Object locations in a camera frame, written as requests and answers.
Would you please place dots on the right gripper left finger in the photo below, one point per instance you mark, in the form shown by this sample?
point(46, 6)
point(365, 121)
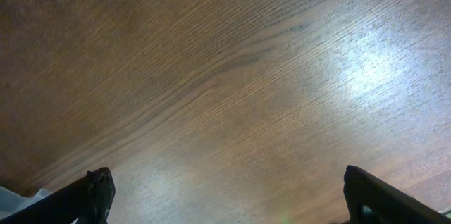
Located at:
point(85, 201)

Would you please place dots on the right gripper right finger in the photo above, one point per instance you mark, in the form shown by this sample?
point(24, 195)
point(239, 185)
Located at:
point(371, 200)

